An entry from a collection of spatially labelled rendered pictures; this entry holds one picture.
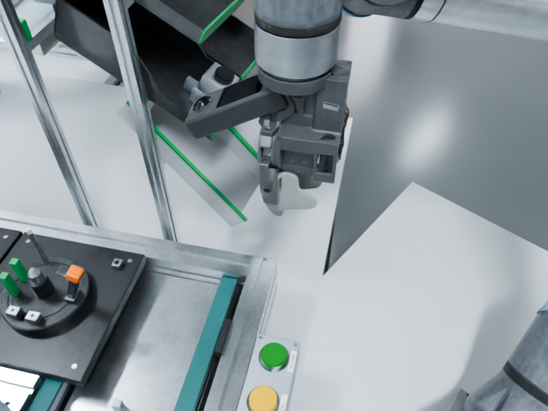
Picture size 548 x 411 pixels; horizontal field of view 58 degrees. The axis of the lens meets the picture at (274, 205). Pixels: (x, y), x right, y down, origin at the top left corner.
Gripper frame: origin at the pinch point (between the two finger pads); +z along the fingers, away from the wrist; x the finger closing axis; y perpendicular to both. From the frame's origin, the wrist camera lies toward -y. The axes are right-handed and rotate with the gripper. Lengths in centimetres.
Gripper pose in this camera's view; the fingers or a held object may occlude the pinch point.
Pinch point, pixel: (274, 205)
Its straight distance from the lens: 60.7
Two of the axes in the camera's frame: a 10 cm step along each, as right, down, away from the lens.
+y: 9.8, 1.6, -1.5
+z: 0.0, 6.8, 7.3
